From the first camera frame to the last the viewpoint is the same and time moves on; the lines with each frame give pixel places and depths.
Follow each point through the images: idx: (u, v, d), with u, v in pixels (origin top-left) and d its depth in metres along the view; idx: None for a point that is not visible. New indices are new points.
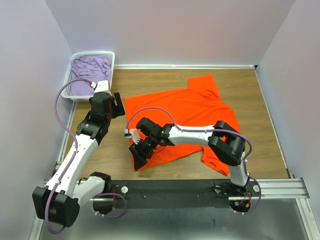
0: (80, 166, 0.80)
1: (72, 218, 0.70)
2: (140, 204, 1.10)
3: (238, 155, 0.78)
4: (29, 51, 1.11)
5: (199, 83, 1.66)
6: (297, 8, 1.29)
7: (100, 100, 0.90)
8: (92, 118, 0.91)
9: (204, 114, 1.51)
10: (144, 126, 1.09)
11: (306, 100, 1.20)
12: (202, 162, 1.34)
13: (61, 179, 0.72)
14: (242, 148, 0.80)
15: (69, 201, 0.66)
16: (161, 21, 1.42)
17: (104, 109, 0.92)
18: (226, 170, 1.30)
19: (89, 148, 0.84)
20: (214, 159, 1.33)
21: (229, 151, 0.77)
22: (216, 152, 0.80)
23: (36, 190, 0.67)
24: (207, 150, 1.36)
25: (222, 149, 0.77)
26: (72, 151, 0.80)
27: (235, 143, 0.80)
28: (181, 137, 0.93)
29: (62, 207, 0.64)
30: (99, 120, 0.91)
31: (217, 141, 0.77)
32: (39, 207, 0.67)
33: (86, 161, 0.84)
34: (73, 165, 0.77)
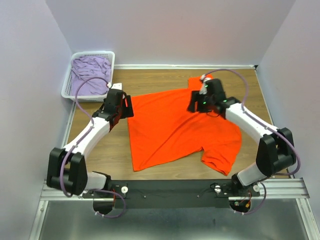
0: (95, 140, 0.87)
1: (80, 187, 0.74)
2: (139, 204, 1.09)
3: (276, 168, 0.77)
4: (29, 51, 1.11)
5: (198, 83, 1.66)
6: (297, 8, 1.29)
7: (115, 92, 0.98)
8: (105, 108, 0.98)
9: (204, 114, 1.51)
10: (213, 85, 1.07)
11: (305, 100, 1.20)
12: (202, 162, 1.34)
13: (78, 143, 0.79)
14: (284, 166, 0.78)
15: (82, 164, 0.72)
16: (161, 21, 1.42)
17: (118, 102, 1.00)
18: (227, 170, 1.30)
19: (103, 128, 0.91)
20: (214, 159, 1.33)
21: (273, 160, 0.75)
22: (260, 150, 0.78)
23: (52, 152, 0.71)
24: (207, 150, 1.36)
25: (268, 153, 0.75)
26: (89, 126, 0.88)
27: (282, 157, 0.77)
28: (237, 114, 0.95)
29: (76, 170, 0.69)
30: (112, 110, 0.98)
31: (271, 144, 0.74)
32: (51, 170, 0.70)
33: (99, 137, 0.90)
34: (88, 136, 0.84)
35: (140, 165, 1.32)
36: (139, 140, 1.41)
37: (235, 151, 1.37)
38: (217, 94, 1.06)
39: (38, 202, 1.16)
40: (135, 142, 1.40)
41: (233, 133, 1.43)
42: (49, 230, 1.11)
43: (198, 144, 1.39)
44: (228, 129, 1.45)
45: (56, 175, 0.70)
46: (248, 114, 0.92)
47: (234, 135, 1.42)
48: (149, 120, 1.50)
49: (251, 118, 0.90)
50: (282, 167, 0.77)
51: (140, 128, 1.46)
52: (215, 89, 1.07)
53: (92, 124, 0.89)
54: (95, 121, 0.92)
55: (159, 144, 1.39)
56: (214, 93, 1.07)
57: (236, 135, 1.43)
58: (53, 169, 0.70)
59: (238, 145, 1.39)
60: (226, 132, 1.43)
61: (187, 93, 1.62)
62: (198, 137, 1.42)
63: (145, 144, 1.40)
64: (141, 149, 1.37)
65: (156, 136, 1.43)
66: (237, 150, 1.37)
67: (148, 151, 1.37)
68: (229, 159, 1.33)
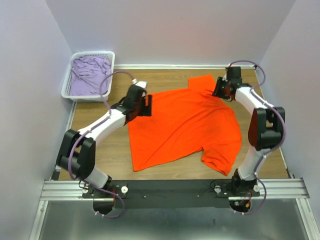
0: (109, 129, 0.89)
1: (86, 171, 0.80)
2: (140, 204, 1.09)
3: (263, 140, 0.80)
4: (29, 50, 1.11)
5: (199, 83, 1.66)
6: (297, 8, 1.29)
7: (136, 89, 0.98)
8: (124, 102, 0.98)
9: (204, 114, 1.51)
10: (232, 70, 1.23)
11: (305, 100, 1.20)
12: (202, 162, 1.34)
13: (92, 129, 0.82)
14: (272, 142, 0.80)
15: (92, 150, 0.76)
16: (161, 21, 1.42)
17: (137, 98, 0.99)
18: (227, 171, 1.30)
19: (120, 119, 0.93)
20: (214, 159, 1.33)
21: (259, 129, 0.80)
22: (252, 121, 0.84)
23: (67, 133, 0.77)
24: (207, 150, 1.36)
25: (256, 122, 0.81)
26: (106, 115, 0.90)
27: (271, 132, 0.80)
28: (244, 94, 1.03)
29: (85, 155, 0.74)
30: (130, 105, 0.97)
31: (260, 113, 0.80)
32: (63, 149, 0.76)
33: (113, 129, 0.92)
34: (103, 125, 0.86)
35: (140, 165, 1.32)
36: (139, 140, 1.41)
37: (236, 151, 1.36)
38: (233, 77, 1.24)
39: (38, 202, 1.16)
40: (135, 142, 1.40)
41: (233, 133, 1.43)
42: (48, 230, 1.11)
43: (198, 144, 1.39)
44: (228, 129, 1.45)
45: (66, 155, 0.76)
46: (253, 94, 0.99)
47: (234, 135, 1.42)
48: (149, 120, 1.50)
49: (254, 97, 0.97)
50: (270, 141, 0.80)
51: (141, 128, 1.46)
52: (233, 73, 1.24)
53: (109, 114, 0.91)
54: (113, 111, 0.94)
55: (159, 144, 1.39)
56: (232, 77, 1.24)
57: (236, 135, 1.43)
58: (65, 148, 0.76)
59: (239, 145, 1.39)
60: (226, 132, 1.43)
61: (187, 93, 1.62)
62: (198, 137, 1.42)
63: (145, 144, 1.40)
64: (141, 149, 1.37)
65: (157, 135, 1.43)
66: (237, 150, 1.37)
67: (149, 151, 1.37)
68: (229, 159, 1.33)
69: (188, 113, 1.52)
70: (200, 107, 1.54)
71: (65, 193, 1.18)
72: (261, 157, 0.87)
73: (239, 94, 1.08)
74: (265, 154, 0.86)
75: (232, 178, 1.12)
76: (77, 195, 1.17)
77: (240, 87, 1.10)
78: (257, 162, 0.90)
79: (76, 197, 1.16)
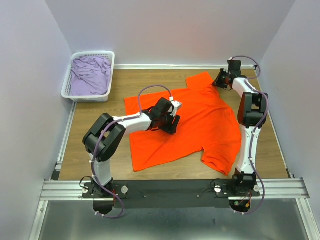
0: (136, 126, 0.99)
1: (107, 157, 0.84)
2: (140, 204, 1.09)
3: (247, 118, 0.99)
4: (29, 50, 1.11)
5: (199, 83, 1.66)
6: (297, 8, 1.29)
7: (166, 102, 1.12)
8: (152, 111, 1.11)
9: (204, 114, 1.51)
10: (232, 63, 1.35)
11: (305, 100, 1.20)
12: (202, 162, 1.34)
13: (124, 120, 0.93)
14: (255, 120, 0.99)
15: (120, 137, 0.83)
16: (161, 21, 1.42)
17: (164, 110, 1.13)
18: (227, 170, 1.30)
19: (146, 123, 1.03)
20: (214, 159, 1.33)
21: (246, 109, 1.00)
22: (241, 103, 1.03)
23: (103, 116, 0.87)
24: (207, 150, 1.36)
25: (244, 103, 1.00)
26: (136, 115, 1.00)
27: (256, 112, 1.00)
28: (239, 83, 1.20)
29: (113, 138, 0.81)
30: (156, 115, 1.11)
31: (247, 96, 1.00)
32: (95, 131, 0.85)
33: (137, 128, 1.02)
34: (134, 121, 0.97)
35: (140, 165, 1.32)
36: (139, 140, 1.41)
37: (236, 151, 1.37)
38: (234, 70, 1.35)
39: (38, 202, 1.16)
40: (135, 141, 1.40)
41: (233, 132, 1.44)
42: (49, 230, 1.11)
43: (198, 144, 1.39)
44: (228, 129, 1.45)
45: (95, 134, 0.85)
46: (246, 83, 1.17)
47: (233, 135, 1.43)
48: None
49: (248, 87, 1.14)
50: (253, 119, 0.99)
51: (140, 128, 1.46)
52: (234, 66, 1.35)
53: (140, 114, 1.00)
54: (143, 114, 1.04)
55: (159, 145, 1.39)
56: (232, 69, 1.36)
57: (237, 135, 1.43)
58: (96, 128, 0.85)
59: (239, 145, 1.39)
60: (225, 132, 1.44)
61: (187, 93, 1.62)
62: (198, 137, 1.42)
63: (145, 144, 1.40)
64: (141, 149, 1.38)
65: (157, 136, 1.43)
66: (237, 150, 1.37)
67: (149, 151, 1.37)
68: (229, 159, 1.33)
69: (188, 113, 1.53)
70: (200, 107, 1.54)
71: (65, 193, 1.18)
72: (252, 137, 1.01)
73: (235, 84, 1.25)
74: (255, 132, 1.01)
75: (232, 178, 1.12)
76: (78, 195, 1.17)
77: (237, 78, 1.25)
78: (250, 145, 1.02)
79: (76, 197, 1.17)
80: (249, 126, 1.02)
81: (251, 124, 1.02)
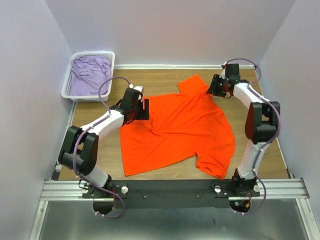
0: (109, 127, 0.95)
1: (89, 167, 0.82)
2: (140, 204, 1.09)
3: (258, 133, 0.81)
4: (29, 51, 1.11)
5: (194, 85, 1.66)
6: (296, 9, 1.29)
7: (132, 91, 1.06)
8: (122, 104, 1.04)
9: (198, 118, 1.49)
10: (231, 66, 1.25)
11: (305, 101, 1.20)
12: (196, 168, 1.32)
13: (94, 126, 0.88)
14: (267, 134, 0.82)
15: (95, 146, 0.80)
16: (161, 21, 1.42)
17: (133, 100, 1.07)
18: (223, 175, 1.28)
19: (119, 119, 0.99)
20: (208, 164, 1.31)
21: (255, 122, 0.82)
22: (249, 115, 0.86)
23: (70, 129, 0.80)
24: (201, 155, 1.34)
25: (252, 115, 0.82)
26: (106, 115, 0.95)
27: (268, 125, 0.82)
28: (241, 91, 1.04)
29: (87, 149, 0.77)
30: (127, 107, 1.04)
31: (256, 106, 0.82)
32: (66, 146, 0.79)
33: (113, 127, 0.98)
34: (104, 123, 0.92)
35: (133, 170, 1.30)
36: (131, 144, 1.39)
37: (229, 154, 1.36)
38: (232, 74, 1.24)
39: (38, 202, 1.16)
40: (126, 146, 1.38)
41: (226, 136, 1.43)
42: (49, 230, 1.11)
43: (192, 149, 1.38)
44: (222, 133, 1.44)
45: (69, 151, 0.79)
46: (250, 89, 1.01)
47: (227, 139, 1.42)
48: (141, 124, 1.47)
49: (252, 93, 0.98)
50: (264, 133, 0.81)
51: (133, 132, 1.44)
52: (231, 70, 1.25)
53: (108, 113, 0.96)
54: (112, 112, 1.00)
55: (154, 147, 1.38)
56: (230, 74, 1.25)
57: (230, 138, 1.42)
58: (68, 144, 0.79)
59: (232, 149, 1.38)
60: (219, 136, 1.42)
61: (182, 98, 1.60)
62: (191, 141, 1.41)
63: (137, 148, 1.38)
64: (135, 152, 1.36)
65: (151, 139, 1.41)
66: (231, 154, 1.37)
67: (142, 155, 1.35)
68: (224, 163, 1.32)
69: (182, 117, 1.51)
70: (193, 112, 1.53)
71: (65, 193, 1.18)
72: (259, 151, 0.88)
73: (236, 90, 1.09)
74: (263, 149, 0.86)
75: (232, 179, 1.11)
76: (78, 195, 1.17)
77: (238, 83, 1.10)
78: (255, 159, 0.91)
79: (76, 197, 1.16)
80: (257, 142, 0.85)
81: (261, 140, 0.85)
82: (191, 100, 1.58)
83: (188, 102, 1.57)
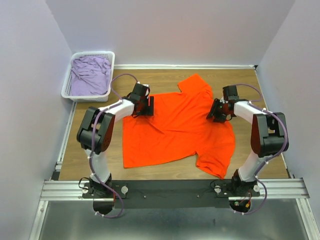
0: (121, 112, 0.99)
1: (105, 145, 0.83)
2: (140, 204, 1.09)
3: (266, 146, 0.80)
4: (29, 51, 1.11)
5: (194, 85, 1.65)
6: (297, 9, 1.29)
7: (141, 85, 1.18)
8: (131, 97, 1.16)
9: (198, 118, 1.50)
10: (229, 88, 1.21)
11: (306, 101, 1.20)
12: (197, 167, 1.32)
13: (110, 109, 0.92)
14: (275, 147, 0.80)
15: (111, 125, 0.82)
16: (161, 21, 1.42)
17: (142, 93, 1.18)
18: (223, 174, 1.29)
19: (129, 106, 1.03)
20: (209, 163, 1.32)
21: (261, 134, 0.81)
22: (254, 128, 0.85)
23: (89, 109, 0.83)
24: (201, 154, 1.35)
25: (258, 126, 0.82)
26: (119, 101, 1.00)
27: (275, 137, 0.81)
28: (243, 107, 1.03)
29: (104, 125, 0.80)
30: (136, 98, 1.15)
31: (260, 117, 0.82)
32: (84, 124, 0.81)
33: (123, 114, 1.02)
34: (118, 107, 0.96)
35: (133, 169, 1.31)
36: (132, 141, 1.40)
37: (229, 154, 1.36)
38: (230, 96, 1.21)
39: (38, 202, 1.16)
40: (128, 145, 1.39)
41: (227, 136, 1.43)
42: (49, 230, 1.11)
43: (192, 148, 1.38)
44: (223, 132, 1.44)
45: (88, 129, 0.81)
46: (251, 106, 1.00)
47: (227, 138, 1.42)
48: (142, 121, 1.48)
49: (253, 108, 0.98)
50: (272, 146, 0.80)
51: (134, 130, 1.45)
52: (229, 92, 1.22)
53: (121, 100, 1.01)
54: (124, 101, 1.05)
55: (156, 146, 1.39)
56: (229, 95, 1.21)
57: (231, 138, 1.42)
58: (86, 122, 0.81)
59: (232, 149, 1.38)
60: (219, 136, 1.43)
61: (183, 97, 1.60)
62: (192, 141, 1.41)
63: (138, 147, 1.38)
64: (136, 150, 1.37)
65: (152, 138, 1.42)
66: (231, 153, 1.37)
67: (143, 154, 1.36)
68: (224, 163, 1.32)
69: (183, 116, 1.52)
70: (194, 111, 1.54)
71: (65, 193, 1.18)
72: (263, 163, 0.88)
73: (237, 108, 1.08)
74: (268, 161, 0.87)
75: (232, 178, 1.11)
76: (78, 195, 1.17)
77: (238, 102, 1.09)
78: (258, 168, 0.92)
79: (76, 197, 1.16)
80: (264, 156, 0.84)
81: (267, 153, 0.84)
82: (192, 99, 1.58)
83: (189, 101, 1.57)
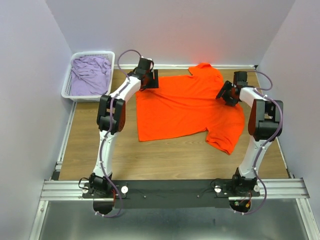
0: (130, 91, 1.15)
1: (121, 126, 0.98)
2: (140, 204, 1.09)
3: (260, 129, 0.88)
4: (29, 52, 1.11)
5: (205, 70, 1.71)
6: (297, 9, 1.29)
7: (146, 59, 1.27)
8: (137, 71, 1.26)
9: (209, 99, 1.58)
10: (238, 73, 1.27)
11: (306, 101, 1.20)
12: (206, 142, 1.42)
13: (119, 93, 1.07)
14: (269, 131, 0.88)
15: (123, 109, 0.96)
16: (161, 21, 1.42)
17: (147, 68, 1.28)
18: (230, 149, 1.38)
19: (136, 84, 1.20)
20: (218, 139, 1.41)
21: (257, 118, 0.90)
22: (252, 112, 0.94)
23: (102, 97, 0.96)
24: (211, 131, 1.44)
25: (256, 111, 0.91)
26: (126, 82, 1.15)
27: (270, 122, 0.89)
28: (247, 92, 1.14)
29: (118, 110, 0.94)
30: (142, 72, 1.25)
31: (259, 103, 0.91)
32: (101, 111, 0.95)
33: (132, 92, 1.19)
34: (126, 89, 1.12)
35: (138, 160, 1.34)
36: (145, 117, 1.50)
37: (237, 132, 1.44)
38: (239, 81, 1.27)
39: (38, 202, 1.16)
40: (140, 123, 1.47)
41: (236, 116, 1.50)
42: (49, 230, 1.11)
43: (202, 125, 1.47)
44: (232, 114, 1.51)
45: (104, 115, 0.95)
46: (255, 91, 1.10)
47: (237, 119, 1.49)
48: (154, 101, 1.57)
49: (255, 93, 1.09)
50: (266, 130, 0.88)
51: (146, 111, 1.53)
52: (239, 77, 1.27)
53: (128, 80, 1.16)
54: (131, 79, 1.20)
55: (167, 125, 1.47)
56: (238, 80, 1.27)
57: (240, 118, 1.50)
58: (102, 109, 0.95)
59: (241, 128, 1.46)
60: (229, 116, 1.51)
61: (192, 78, 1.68)
62: (202, 119, 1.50)
63: (151, 125, 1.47)
64: (148, 127, 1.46)
65: (163, 118, 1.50)
66: (239, 133, 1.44)
67: (155, 130, 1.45)
68: (232, 140, 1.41)
69: (194, 97, 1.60)
70: (204, 92, 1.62)
71: (65, 193, 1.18)
72: (260, 149, 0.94)
73: (243, 93, 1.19)
74: (264, 146, 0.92)
75: (232, 176, 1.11)
76: (77, 195, 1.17)
77: (245, 87, 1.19)
78: (256, 155, 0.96)
79: (76, 197, 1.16)
80: (259, 139, 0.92)
81: (263, 138, 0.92)
82: (202, 82, 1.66)
83: (200, 84, 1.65)
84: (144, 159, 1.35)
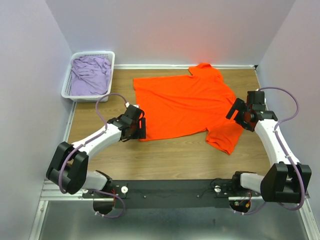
0: (106, 142, 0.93)
1: (77, 185, 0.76)
2: (140, 204, 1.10)
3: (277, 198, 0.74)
4: (29, 52, 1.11)
5: (205, 70, 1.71)
6: (297, 9, 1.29)
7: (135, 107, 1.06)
8: (122, 119, 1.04)
9: (209, 99, 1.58)
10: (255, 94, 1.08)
11: (306, 101, 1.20)
12: (206, 142, 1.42)
13: (86, 143, 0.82)
14: (287, 200, 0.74)
15: (84, 166, 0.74)
16: (161, 22, 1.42)
17: (135, 117, 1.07)
18: (230, 149, 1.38)
19: (115, 134, 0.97)
20: (217, 139, 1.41)
21: (275, 187, 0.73)
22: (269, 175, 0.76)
23: (60, 145, 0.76)
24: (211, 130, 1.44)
25: (273, 180, 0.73)
26: (102, 130, 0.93)
27: (288, 190, 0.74)
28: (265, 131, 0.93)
29: (76, 168, 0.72)
30: (127, 122, 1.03)
31: (279, 173, 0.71)
32: (54, 162, 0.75)
33: (109, 141, 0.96)
34: (98, 139, 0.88)
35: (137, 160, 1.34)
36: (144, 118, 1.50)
37: (237, 132, 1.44)
38: (255, 104, 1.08)
39: (38, 202, 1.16)
40: None
41: None
42: (48, 230, 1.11)
43: (202, 125, 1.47)
44: None
45: (58, 167, 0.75)
46: (277, 136, 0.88)
47: None
48: (153, 101, 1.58)
49: (278, 141, 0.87)
50: (284, 199, 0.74)
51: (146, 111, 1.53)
52: (255, 99, 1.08)
53: (105, 129, 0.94)
54: (109, 126, 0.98)
55: (166, 126, 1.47)
56: (253, 102, 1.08)
57: None
58: (56, 161, 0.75)
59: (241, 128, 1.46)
60: None
61: (193, 78, 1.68)
62: (202, 119, 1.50)
63: (151, 125, 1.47)
64: (148, 128, 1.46)
65: (163, 119, 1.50)
66: (239, 133, 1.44)
67: (155, 130, 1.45)
68: (231, 140, 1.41)
69: (194, 97, 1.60)
70: (204, 92, 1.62)
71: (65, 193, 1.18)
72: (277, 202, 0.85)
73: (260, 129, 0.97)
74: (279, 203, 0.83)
75: (233, 176, 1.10)
76: (77, 195, 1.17)
77: (263, 120, 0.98)
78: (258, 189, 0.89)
79: (76, 197, 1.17)
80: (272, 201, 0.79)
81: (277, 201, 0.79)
82: (202, 83, 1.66)
83: (200, 84, 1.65)
84: (143, 159, 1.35)
